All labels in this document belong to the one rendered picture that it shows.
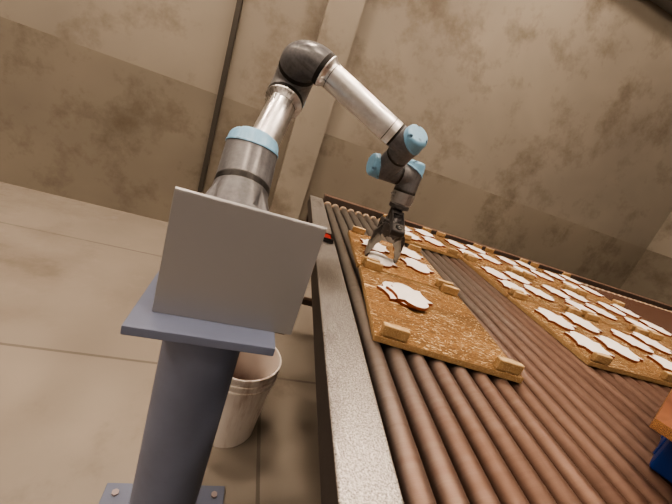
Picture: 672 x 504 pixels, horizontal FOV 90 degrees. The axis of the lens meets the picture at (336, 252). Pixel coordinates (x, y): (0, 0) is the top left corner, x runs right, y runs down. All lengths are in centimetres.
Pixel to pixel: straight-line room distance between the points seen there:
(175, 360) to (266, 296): 24
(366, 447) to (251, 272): 36
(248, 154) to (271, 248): 21
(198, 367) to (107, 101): 315
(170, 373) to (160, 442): 19
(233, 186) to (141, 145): 299
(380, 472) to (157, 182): 341
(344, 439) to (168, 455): 55
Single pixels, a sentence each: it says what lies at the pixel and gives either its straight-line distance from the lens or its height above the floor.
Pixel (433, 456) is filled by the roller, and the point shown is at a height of 91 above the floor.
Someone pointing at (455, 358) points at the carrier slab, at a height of 94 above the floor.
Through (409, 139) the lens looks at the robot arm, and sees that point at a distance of 100.
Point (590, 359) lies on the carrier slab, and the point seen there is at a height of 94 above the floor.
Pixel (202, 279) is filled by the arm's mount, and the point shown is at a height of 96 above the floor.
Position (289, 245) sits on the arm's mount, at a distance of 64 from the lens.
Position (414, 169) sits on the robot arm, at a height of 127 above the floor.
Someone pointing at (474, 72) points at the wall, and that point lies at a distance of 409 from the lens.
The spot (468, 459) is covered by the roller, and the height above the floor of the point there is 92.
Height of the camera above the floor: 127
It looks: 17 degrees down
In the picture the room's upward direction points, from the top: 20 degrees clockwise
